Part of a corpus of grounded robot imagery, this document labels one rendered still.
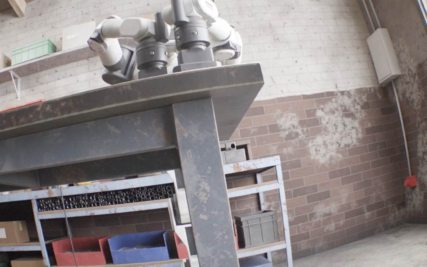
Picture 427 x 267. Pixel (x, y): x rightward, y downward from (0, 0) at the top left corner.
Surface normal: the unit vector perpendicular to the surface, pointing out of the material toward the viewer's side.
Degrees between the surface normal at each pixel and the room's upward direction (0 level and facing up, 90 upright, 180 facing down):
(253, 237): 90
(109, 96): 90
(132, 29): 90
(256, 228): 90
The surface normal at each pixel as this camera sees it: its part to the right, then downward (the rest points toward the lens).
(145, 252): 0.04, -0.14
